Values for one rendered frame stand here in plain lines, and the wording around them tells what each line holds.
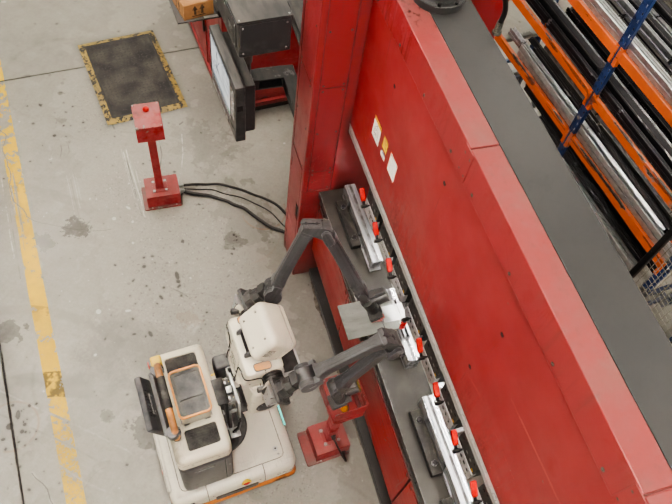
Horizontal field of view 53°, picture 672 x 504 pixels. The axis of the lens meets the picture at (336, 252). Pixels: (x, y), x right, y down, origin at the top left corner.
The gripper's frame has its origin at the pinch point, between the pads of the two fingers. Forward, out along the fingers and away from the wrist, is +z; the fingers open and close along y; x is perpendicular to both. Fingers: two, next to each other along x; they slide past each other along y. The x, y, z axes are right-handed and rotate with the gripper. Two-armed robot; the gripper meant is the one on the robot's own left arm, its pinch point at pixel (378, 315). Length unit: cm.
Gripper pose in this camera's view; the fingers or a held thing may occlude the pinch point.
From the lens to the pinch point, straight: 320.5
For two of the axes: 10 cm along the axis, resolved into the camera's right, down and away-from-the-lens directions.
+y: -2.6, -8.3, 4.9
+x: -9.0, 3.9, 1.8
